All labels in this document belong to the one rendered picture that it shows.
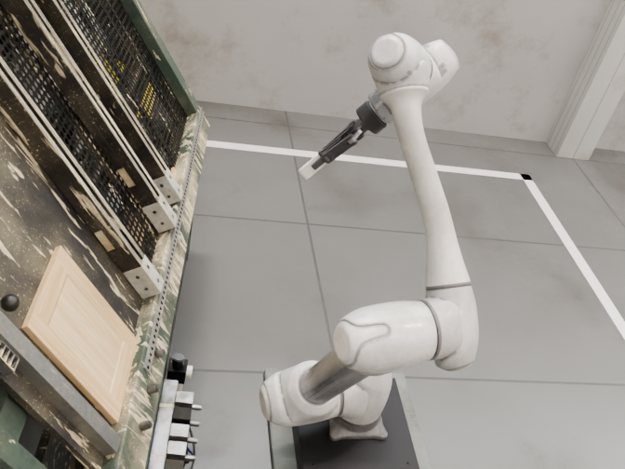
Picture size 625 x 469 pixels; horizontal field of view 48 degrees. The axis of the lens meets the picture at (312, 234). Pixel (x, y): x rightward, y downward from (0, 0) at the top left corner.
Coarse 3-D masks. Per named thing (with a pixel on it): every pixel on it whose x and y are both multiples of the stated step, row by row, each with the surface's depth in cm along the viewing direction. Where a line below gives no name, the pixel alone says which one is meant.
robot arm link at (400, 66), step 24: (384, 48) 137; (408, 48) 136; (384, 72) 137; (408, 72) 138; (384, 96) 143; (408, 96) 141; (408, 120) 142; (408, 144) 143; (408, 168) 148; (432, 168) 147; (432, 192) 149; (432, 216) 151; (432, 240) 153; (456, 240) 154; (432, 264) 153; (456, 264) 151; (432, 288) 152
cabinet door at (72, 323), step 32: (64, 256) 193; (64, 288) 189; (96, 288) 203; (32, 320) 171; (64, 320) 184; (96, 320) 199; (64, 352) 179; (96, 352) 194; (128, 352) 209; (96, 384) 188
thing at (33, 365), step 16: (0, 320) 157; (0, 336) 156; (16, 336) 161; (16, 352) 160; (32, 352) 164; (32, 368) 163; (48, 368) 168; (48, 384) 167; (64, 384) 172; (48, 400) 170; (64, 400) 170; (80, 400) 176; (64, 416) 174; (80, 416) 174; (96, 416) 180; (80, 432) 178; (96, 432) 178; (112, 432) 184; (96, 448) 182; (112, 448) 182
